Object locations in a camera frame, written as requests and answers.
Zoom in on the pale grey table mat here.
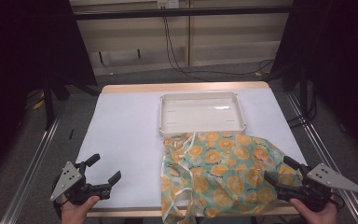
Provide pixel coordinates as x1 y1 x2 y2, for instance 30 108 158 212
74 87 309 210

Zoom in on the white plastic tray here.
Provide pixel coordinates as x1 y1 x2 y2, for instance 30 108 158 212
158 90 248 137

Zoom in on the black metal stand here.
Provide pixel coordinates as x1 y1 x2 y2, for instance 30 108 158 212
42 74 101 131
297 64 318 120

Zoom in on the person's right hand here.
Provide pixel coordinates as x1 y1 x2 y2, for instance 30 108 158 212
289 195 340 224

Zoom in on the aluminium floor rail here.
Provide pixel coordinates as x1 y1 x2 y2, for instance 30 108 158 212
284 91 358 224
0 105 67 224

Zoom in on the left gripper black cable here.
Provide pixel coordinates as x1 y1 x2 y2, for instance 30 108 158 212
52 199 68 222

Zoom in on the black floor cable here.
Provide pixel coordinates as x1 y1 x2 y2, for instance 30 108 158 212
162 16 276 83

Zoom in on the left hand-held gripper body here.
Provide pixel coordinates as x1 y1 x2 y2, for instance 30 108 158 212
49 161 112 206

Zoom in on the white wall socket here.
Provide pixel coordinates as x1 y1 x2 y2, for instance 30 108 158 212
156 0 181 9

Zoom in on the person's left hand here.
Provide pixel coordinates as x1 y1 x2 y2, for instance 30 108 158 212
60 194 102 224

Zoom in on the black horizontal bar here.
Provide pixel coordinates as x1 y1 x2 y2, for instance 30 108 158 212
74 5 294 21

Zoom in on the yellow tape strip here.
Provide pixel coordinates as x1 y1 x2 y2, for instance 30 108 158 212
32 91 46 111

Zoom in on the black curtain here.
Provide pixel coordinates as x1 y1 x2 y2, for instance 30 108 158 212
0 0 98 188
271 0 358 164

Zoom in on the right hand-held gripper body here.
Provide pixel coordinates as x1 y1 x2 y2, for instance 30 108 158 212
274 162 358 213

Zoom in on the orange print drawstring bag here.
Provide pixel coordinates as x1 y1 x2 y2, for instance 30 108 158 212
160 131 306 224

